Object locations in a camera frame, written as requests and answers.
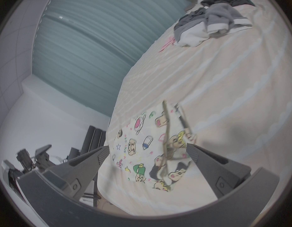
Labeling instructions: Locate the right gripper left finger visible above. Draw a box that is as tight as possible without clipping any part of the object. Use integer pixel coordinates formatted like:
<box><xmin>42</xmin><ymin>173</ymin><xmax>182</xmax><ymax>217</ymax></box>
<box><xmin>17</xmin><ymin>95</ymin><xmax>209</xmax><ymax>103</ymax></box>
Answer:
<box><xmin>43</xmin><ymin>146</ymin><xmax>110</xmax><ymax>201</ymax></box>

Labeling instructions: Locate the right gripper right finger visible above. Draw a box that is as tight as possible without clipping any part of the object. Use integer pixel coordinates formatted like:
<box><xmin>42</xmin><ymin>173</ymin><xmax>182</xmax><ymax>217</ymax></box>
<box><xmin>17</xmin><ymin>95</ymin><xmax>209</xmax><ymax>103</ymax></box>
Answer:
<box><xmin>186</xmin><ymin>143</ymin><xmax>251</xmax><ymax>199</ymax></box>

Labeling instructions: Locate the white printed pyjama top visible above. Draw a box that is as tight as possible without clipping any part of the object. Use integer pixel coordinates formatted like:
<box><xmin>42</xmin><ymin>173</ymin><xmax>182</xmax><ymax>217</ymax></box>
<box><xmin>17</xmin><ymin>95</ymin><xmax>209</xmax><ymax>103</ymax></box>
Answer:
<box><xmin>110</xmin><ymin>100</ymin><xmax>198</xmax><ymax>192</ymax></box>

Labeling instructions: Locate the bed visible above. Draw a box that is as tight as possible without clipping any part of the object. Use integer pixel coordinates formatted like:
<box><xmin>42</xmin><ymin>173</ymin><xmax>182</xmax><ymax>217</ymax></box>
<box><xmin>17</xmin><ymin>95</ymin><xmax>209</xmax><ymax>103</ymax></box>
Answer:
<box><xmin>97</xmin><ymin>0</ymin><xmax>292</xmax><ymax>216</ymax></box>

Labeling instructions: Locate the black chest of drawers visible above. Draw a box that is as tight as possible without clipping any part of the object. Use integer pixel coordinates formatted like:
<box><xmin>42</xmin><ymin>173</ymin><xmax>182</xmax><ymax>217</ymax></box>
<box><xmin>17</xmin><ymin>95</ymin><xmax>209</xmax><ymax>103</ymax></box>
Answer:
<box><xmin>81</xmin><ymin>125</ymin><xmax>106</xmax><ymax>155</ymax></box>

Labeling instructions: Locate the blue-green curtain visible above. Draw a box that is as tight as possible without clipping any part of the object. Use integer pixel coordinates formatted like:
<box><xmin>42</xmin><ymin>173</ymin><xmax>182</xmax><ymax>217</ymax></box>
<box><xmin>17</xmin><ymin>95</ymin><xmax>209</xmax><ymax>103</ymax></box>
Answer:
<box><xmin>41</xmin><ymin>0</ymin><xmax>192</xmax><ymax>56</ymax></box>
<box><xmin>32</xmin><ymin>18</ymin><xmax>138</xmax><ymax>125</ymax></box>

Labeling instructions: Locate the pink garment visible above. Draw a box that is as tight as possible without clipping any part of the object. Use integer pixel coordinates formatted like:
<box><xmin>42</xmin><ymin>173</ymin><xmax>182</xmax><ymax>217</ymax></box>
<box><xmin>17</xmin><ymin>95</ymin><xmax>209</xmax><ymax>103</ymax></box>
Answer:
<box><xmin>159</xmin><ymin>35</ymin><xmax>177</xmax><ymax>53</ymax></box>

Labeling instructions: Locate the dark grey garment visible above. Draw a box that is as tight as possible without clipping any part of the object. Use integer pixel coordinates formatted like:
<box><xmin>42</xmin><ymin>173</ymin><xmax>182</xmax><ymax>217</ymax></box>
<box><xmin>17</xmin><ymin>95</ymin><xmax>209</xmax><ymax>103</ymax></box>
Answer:
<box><xmin>174</xmin><ymin>7</ymin><xmax>208</xmax><ymax>42</ymax></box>

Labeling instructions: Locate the grey and white garment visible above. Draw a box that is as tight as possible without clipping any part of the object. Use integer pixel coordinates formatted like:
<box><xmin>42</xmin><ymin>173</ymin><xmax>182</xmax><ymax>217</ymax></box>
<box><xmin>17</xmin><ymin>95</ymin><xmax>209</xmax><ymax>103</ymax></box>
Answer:
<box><xmin>177</xmin><ymin>3</ymin><xmax>253</xmax><ymax>47</ymax></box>

